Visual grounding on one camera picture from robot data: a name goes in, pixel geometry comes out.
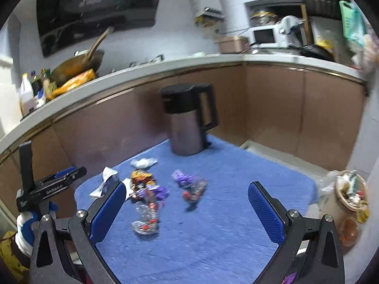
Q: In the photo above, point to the white crumpled tissue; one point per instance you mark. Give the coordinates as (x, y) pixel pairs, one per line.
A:
(143, 163)

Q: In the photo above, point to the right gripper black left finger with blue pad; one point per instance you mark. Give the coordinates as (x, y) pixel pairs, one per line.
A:
(51, 262)

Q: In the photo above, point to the large cooking oil bottle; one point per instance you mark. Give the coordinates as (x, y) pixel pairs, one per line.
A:
(348, 232)

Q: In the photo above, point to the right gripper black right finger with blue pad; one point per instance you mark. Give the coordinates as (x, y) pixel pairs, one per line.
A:
(309, 250)

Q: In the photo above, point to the blue white gloved hand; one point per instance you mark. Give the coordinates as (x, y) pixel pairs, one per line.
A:
(27, 225)

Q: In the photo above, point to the green plastic bag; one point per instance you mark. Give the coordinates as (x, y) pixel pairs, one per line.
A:
(353, 24)

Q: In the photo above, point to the blue towel table cover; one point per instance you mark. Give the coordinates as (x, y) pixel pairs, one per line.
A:
(219, 239)

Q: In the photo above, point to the yellow snack bag on counter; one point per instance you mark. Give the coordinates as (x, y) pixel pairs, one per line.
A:
(73, 83)

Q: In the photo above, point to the brown kitchen cabinets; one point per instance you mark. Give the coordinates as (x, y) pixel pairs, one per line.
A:
(309, 114)

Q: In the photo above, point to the brass wok with handle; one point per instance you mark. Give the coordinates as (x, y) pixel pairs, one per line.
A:
(81, 62)

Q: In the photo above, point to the white microwave oven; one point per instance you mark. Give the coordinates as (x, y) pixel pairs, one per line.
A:
(268, 36)

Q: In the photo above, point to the orange purple foil wrapper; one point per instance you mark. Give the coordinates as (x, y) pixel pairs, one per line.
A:
(143, 184)

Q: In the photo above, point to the white detergent bottle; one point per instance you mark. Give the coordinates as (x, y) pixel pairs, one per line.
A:
(26, 96)

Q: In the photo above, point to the cream overfull waste bin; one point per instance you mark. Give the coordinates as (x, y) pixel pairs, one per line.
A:
(344, 194)

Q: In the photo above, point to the black frying pan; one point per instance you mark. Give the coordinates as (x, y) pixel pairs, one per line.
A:
(316, 51)

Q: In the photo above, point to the black steel electric kettle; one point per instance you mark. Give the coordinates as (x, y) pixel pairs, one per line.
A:
(182, 106)

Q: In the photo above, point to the white water heater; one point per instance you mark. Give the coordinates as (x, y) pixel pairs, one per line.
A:
(207, 12)

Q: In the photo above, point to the pink rice cooker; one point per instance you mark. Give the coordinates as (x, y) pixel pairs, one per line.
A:
(233, 45)

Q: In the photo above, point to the black range hood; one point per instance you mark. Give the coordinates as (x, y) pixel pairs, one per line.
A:
(62, 23)

